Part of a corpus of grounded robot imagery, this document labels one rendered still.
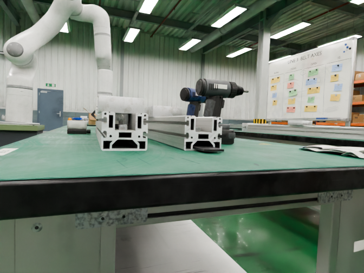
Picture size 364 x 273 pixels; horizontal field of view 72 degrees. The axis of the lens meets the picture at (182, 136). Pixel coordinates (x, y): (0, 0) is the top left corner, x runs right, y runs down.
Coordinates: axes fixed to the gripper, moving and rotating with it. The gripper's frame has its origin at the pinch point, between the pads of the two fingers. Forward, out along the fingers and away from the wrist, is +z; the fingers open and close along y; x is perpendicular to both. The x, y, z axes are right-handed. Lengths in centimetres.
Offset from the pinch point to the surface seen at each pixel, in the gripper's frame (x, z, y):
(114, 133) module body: 98, 0, 2
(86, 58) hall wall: -1084, -277, 31
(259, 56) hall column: -613, -252, -551
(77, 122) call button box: 34.1, -1.1, 12.9
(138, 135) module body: 98, 0, -3
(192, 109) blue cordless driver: 53, -9, -34
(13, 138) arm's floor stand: 9.5, 8.3, 43.2
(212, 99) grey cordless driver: 77, -11, -31
